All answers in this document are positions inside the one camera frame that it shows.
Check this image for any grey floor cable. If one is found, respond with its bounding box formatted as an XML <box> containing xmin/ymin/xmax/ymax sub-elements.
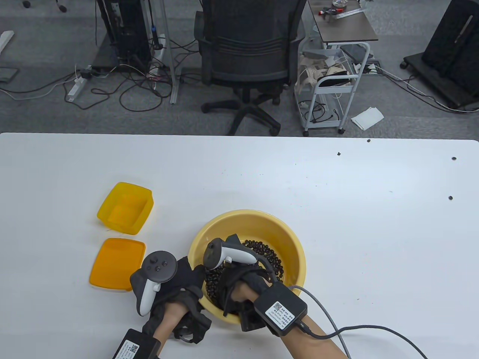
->
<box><xmin>374</xmin><ymin>65</ymin><xmax>479</xmax><ymax>113</ymax></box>

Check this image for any white upright power strip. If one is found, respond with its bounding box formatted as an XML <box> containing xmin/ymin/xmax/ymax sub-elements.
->
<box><xmin>152</xmin><ymin>33</ymin><xmax>167</xmax><ymax>60</ymax></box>

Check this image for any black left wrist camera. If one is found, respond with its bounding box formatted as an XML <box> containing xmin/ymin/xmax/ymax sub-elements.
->
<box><xmin>112</xmin><ymin>328</ymin><xmax>162</xmax><ymax>359</ymax></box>

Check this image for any person's right forearm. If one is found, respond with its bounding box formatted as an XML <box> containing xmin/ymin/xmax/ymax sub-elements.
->
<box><xmin>279</xmin><ymin>314</ymin><xmax>350</xmax><ymax>359</ymax></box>

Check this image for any white metal desk leg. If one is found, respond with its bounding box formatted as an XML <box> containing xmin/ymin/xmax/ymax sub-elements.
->
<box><xmin>159</xmin><ymin>0</ymin><xmax>179</xmax><ymax>104</ymax></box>

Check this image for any black computer tower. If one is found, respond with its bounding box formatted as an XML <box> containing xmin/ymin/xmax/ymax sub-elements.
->
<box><xmin>92</xmin><ymin>0</ymin><xmax>155</xmax><ymax>74</ymax></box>

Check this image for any person's left hand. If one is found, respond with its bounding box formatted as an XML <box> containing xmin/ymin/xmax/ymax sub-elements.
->
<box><xmin>141</xmin><ymin>256</ymin><xmax>212</xmax><ymax>344</ymax></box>

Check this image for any beige strap bundle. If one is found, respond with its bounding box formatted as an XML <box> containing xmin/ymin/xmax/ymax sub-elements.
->
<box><xmin>296</xmin><ymin>50</ymin><xmax>350</xmax><ymax>94</ymax></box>

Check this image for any brown side table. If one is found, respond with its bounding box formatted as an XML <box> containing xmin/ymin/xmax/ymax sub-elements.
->
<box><xmin>308</xmin><ymin>0</ymin><xmax>378</xmax><ymax>46</ymax></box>

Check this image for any pile of dark coffee beans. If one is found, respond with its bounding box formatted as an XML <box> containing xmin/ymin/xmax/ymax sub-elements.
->
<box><xmin>202</xmin><ymin>239</ymin><xmax>285</xmax><ymax>305</ymax></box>

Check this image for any white rolling cart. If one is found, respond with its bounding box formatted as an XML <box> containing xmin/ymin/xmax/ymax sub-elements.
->
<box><xmin>294</xmin><ymin>37</ymin><xmax>371</xmax><ymax>137</ymax></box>

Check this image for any grey right hand controller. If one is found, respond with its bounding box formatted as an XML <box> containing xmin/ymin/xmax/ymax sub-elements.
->
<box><xmin>202</xmin><ymin>234</ymin><xmax>281</xmax><ymax>285</ymax></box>

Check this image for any grey braided right cable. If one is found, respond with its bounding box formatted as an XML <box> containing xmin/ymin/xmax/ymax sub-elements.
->
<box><xmin>290</xmin><ymin>285</ymin><xmax>352</xmax><ymax>359</ymax></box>

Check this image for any white flat power strip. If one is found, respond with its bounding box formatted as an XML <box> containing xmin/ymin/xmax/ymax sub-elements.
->
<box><xmin>67</xmin><ymin>80</ymin><xmax>85</xmax><ymax>102</ymax></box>

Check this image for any orange plastic box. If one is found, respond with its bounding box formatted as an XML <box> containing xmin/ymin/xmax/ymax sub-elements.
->
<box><xmin>97</xmin><ymin>182</ymin><xmax>154</xmax><ymax>236</ymax></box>

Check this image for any grey left hand controller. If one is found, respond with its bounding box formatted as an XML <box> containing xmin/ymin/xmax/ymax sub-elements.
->
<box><xmin>130</xmin><ymin>251</ymin><xmax>178</xmax><ymax>316</ymax></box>

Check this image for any grey flat device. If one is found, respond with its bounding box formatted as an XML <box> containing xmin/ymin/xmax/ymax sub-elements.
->
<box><xmin>341</xmin><ymin>43</ymin><xmax>369</xmax><ymax>62</ymax></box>

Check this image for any orange box lid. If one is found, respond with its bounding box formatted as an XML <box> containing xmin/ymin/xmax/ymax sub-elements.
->
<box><xmin>89</xmin><ymin>238</ymin><xmax>146</xmax><ymax>292</ymax></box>

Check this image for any grey hand controller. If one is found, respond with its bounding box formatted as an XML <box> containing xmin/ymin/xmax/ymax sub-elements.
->
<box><xmin>202</xmin><ymin>234</ymin><xmax>281</xmax><ymax>285</ymax></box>
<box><xmin>130</xmin><ymin>251</ymin><xmax>178</xmax><ymax>316</ymax></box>

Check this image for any person's left forearm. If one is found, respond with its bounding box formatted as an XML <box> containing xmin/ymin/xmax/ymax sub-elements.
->
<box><xmin>153</xmin><ymin>301</ymin><xmax>187</xmax><ymax>354</ymax></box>

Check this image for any white folded paper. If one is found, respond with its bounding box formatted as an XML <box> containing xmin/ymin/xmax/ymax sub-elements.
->
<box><xmin>351</xmin><ymin>107</ymin><xmax>385</xmax><ymax>131</ymax></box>

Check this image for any black mesh office chair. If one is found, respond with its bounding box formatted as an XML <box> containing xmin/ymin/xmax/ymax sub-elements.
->
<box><xmin>194</xmin><ymin>0</ymin><xmax>308</xmax><ymax>137</ymax></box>

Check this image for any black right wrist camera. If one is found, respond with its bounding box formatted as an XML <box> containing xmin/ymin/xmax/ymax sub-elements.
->
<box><xmin>239</xmin><ymin>281</ymin><xmax>308</xmax><ymax>335</ymax></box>

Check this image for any tangle of black floor cables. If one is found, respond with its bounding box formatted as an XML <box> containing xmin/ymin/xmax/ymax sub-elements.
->
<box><xmin>0</xmin><ymin>37</ymin><xmax>202</xmax><ymax>113</ymax></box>

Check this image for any thin black camera cable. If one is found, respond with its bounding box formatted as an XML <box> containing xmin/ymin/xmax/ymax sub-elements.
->
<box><xmin>298</xmin><ymin>322</ymin><xmax>429</xmax><ymax>359</ymax></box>

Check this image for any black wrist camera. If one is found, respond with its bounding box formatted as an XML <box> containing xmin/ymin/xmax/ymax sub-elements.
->
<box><xmin>239</xmin><ymin>281</ymin><xmax>308</xmax><ymax>335</ymax></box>
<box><xmin>112</xmin><ymin>328</ymin><xmax>162</xmax><ymax>359</ymax></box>

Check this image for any yellow plastic basin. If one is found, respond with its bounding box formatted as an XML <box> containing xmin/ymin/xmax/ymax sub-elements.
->
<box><xmin>187</xmin><ymin>209</ymin><xmax>307</xmax><ymax>325</ymax></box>

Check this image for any person's right hand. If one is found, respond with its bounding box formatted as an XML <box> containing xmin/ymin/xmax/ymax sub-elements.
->
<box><xmin>215</xmin><ymin>263</ymin><xmax>277</xmax><ymax>318</ymax></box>

